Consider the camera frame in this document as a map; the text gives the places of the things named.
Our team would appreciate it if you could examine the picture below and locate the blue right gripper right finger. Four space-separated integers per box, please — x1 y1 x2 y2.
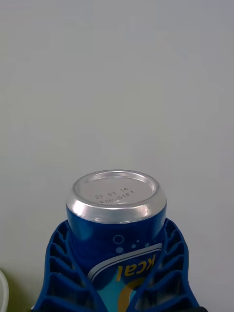
131 217 201 312

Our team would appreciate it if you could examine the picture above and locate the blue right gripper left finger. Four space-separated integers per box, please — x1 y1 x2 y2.
31 220 106 312

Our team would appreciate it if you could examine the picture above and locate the blue and white drink can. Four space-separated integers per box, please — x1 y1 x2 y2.
65 169 168 312

